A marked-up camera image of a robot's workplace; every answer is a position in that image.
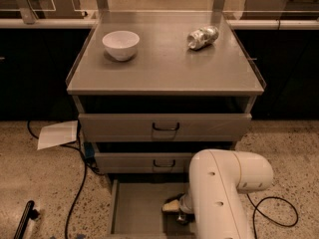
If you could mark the white paper sheet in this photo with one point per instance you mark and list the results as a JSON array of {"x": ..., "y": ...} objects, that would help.
[{"x": 57, "y": 134}]

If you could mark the crushed silver can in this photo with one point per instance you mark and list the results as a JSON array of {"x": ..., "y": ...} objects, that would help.
[{"x": 202, "y": 37}]

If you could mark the blue small box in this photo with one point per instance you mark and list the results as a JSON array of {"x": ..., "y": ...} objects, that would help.
[{"x": 88, "y": 150}]

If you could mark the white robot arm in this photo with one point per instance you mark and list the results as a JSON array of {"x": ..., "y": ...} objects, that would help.
[{"x": 216, "y": 179}]

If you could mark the top grey drawer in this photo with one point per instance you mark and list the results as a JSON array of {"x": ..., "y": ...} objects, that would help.
[{"x": 164, "y": 127}]

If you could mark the black floor tool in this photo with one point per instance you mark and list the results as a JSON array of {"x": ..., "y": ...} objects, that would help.
[{"x": 29, "y": 213}]

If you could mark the white ceramic bowl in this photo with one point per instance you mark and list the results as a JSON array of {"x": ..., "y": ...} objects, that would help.
[{"x": 121, "y": 45}]

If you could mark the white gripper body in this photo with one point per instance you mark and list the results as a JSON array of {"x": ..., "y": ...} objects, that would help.
[{"x": 182, "y": 203}]

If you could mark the blue silver redbull can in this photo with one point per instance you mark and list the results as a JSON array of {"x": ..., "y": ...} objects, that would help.
[{"x": 182, "y": 218}]

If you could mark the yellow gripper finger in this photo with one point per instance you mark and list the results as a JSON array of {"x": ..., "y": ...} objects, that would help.
[{"x": 171, "y": 207}]

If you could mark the grey drawer cabinet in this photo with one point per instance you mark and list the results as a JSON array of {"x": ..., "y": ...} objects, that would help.
[{"x": 165, "y": 76}]

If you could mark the middle grey drawer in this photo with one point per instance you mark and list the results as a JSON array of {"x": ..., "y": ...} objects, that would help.
[{"x": 143, "y": 162}]

